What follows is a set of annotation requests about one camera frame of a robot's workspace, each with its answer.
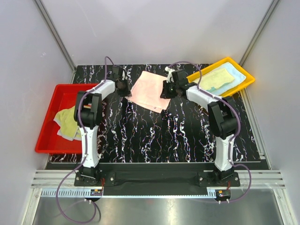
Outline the left aluminium frame post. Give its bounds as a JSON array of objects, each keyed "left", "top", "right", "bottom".
[{"left": 33, "top": 0, "right": 77, "bottom": 84}]

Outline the aluminium frame post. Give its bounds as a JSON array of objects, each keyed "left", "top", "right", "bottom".
[
  {"left": 239, "top": 0, "right": 281, "bottom": 67},
  {"left": 33, "top": 0, "right": 77, "bottom": 84}
]

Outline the yellow green towel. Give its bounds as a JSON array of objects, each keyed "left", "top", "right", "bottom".
[{"left": 199, "top": 68, "right": 235, "bottom": 92}]

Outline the yellow plastic tray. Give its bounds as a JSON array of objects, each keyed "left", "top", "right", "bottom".
[{"left": 187, "top": 57, "right": 255, "bottom": 97}]

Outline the light blue towel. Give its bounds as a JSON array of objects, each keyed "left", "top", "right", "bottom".
[{"left": 209, "top": 62, "right": 246, "bottom": 96}]

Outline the olive yellow towel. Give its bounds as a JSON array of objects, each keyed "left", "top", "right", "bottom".
[{"left": 53, "top": 106, "right": 82, "bottom": 141}]

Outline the red plastic bin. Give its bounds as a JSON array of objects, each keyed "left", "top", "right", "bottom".
[{"left": 35, "top": 83, "right": 95, "bottom": 155}]

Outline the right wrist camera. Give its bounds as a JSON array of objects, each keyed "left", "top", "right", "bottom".
[{"left": 165, "top": 67, "right": 175, "bottom": 83}]

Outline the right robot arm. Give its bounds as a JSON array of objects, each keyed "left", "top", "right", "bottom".
[{"left": 160, "top": 67, "right": 241, "bottom": 186}]

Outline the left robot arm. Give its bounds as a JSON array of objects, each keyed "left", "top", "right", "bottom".
[{"left": 74, "top": 66, "right": 131, "bottom": 186}]

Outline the white slotted cable duct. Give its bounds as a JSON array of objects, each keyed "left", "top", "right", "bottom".
[{"left": 41, "top": 188, "right": 103, "bottom": 198}]

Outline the right aluminium frame post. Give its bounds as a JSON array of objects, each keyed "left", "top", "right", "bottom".
[{"left": 239, "top": 0, "right": 281, "bottom": 67}]

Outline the pink towel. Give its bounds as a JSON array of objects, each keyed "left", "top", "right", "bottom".
[{"left": 127, "top": 71, "right": 170, "bottom": 113}]

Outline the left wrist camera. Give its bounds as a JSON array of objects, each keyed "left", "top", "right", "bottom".
[{"left": 120, "top": 68, "right": 126, "bottom": 80}]

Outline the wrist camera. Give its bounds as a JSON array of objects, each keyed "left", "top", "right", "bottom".
[
  {"left": 120, "top": 68, "right": 126, "bottom": 80},
  {"left": 165, "top": 67, "right": 175, "bottom": 83}
]

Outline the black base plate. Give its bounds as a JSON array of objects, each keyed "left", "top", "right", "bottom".
[{"left": 74, "top": 163, "right": 240, "bottom": 197}]

